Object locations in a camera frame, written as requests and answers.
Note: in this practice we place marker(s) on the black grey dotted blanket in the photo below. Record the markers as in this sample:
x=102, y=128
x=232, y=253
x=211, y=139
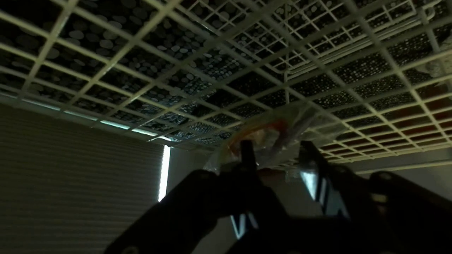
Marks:
x=141, y=61

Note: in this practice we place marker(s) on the clear plastic wrapper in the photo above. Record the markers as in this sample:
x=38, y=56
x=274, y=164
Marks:
x=277, y=136

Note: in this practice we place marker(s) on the grey window blind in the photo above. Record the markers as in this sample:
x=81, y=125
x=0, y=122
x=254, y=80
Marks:
x=71, y=188

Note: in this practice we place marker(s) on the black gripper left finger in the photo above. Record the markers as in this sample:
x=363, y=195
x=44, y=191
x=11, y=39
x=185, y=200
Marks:
x=202, y=207

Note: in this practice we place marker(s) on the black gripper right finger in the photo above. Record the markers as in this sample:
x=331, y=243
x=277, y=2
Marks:
x=376, y=207

